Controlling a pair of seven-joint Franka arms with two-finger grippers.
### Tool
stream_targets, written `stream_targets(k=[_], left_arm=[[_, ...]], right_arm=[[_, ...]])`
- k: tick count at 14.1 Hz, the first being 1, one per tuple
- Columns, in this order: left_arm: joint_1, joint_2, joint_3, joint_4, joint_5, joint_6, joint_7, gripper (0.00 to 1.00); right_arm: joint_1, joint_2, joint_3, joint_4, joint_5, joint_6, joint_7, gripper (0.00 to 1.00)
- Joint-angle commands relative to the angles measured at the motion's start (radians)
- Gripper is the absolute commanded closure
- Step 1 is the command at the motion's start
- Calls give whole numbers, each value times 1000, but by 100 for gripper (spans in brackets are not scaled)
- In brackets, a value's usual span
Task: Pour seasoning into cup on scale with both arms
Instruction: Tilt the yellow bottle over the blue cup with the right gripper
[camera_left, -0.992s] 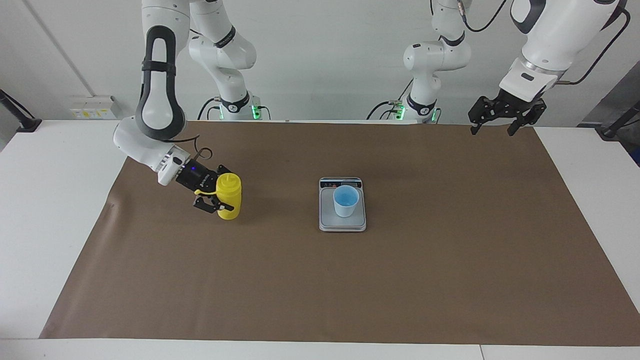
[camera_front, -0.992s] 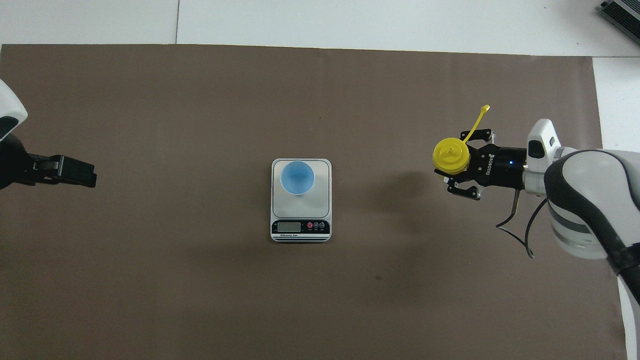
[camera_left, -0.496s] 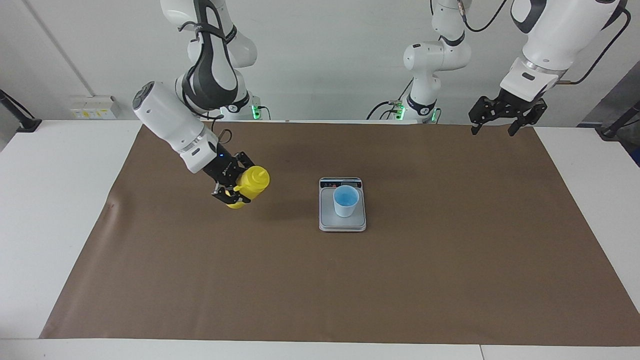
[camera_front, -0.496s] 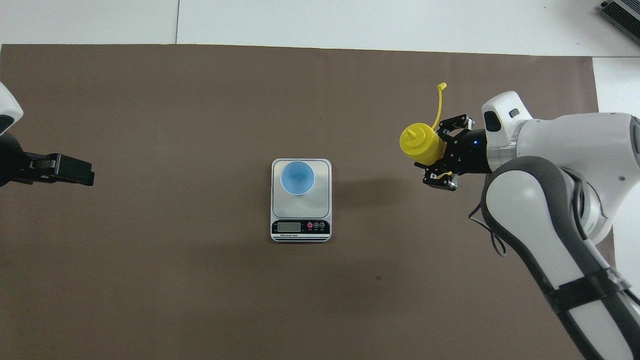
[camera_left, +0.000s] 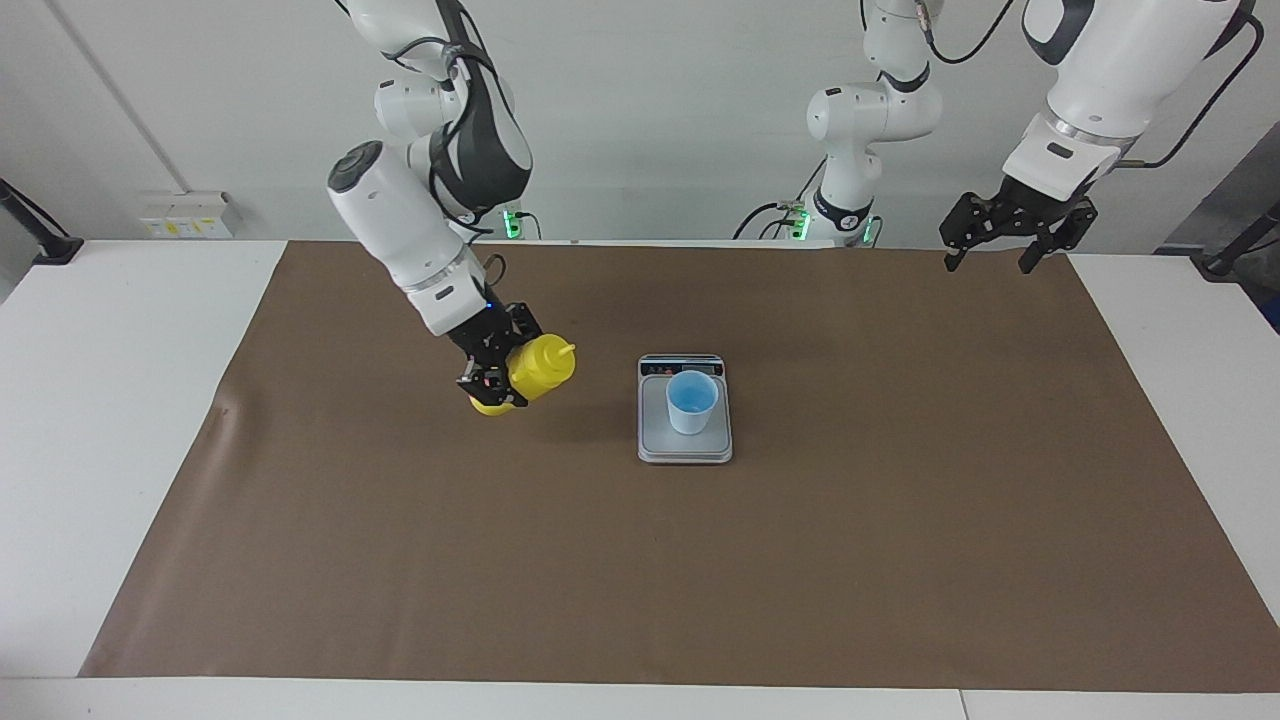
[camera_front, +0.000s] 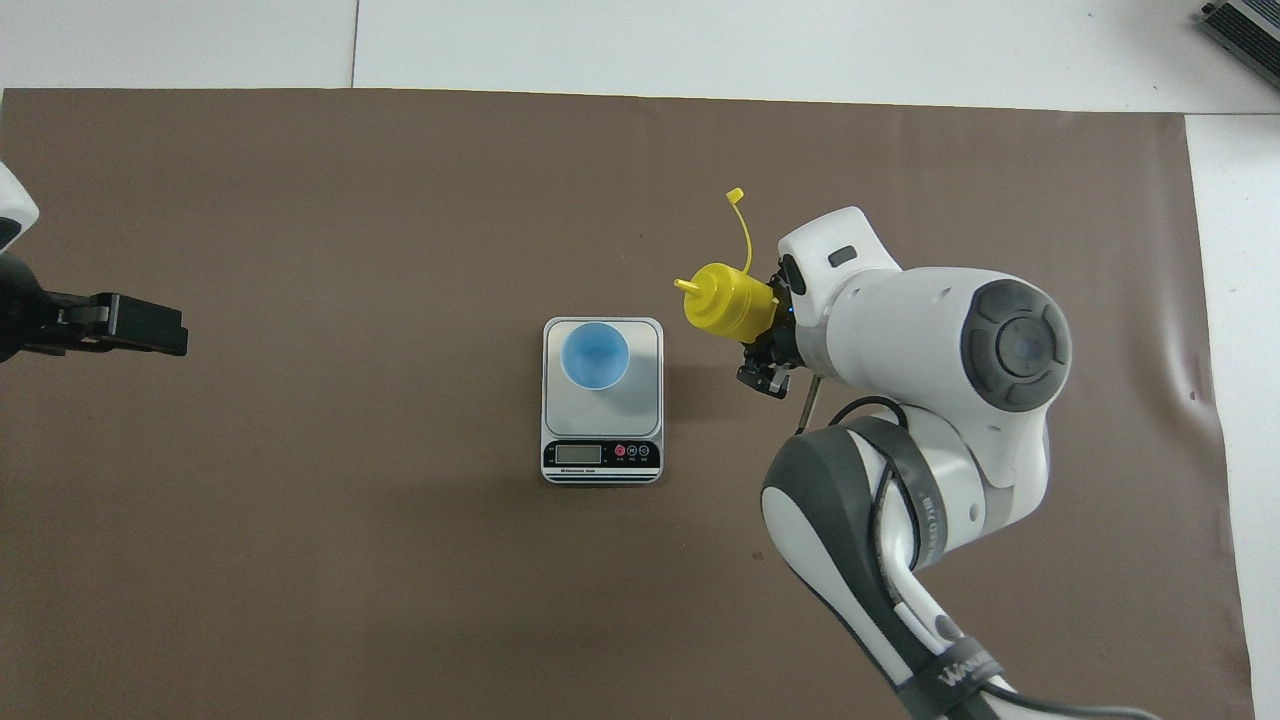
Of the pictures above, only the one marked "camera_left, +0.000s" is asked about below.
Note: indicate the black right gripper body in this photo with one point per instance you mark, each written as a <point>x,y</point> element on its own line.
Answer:
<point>485,338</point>

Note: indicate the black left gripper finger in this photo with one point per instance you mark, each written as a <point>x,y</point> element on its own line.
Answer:
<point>968,222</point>
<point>1072,225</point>

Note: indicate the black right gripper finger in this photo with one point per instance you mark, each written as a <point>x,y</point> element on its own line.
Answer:
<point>490,383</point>
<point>525,322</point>

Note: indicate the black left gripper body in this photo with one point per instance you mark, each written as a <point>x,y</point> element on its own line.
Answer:
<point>1030,203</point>

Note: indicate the yellow squeeze bottle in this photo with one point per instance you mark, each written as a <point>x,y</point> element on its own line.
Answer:
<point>543,365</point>

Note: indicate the light blue cup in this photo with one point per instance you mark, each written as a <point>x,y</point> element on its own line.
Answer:
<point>690,415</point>

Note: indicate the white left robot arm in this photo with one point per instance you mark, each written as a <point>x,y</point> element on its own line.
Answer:
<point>1110,80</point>

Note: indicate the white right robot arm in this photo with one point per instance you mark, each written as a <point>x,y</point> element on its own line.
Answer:
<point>400,220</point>

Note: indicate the silver digital kitchen scale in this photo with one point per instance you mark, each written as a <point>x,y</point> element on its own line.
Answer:
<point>685,450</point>

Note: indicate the dark grey panel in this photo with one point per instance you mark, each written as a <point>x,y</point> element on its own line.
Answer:
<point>1235,195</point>

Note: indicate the blue object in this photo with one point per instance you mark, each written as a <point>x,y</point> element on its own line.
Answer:
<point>1273,312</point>

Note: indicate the brown paper mat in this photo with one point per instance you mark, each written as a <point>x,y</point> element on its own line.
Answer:
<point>600,580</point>

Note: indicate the black clamp mount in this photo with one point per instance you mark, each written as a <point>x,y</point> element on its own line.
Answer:
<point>45,245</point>
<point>1225,258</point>

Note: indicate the white wall socket strip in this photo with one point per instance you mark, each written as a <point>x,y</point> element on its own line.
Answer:
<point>190,215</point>

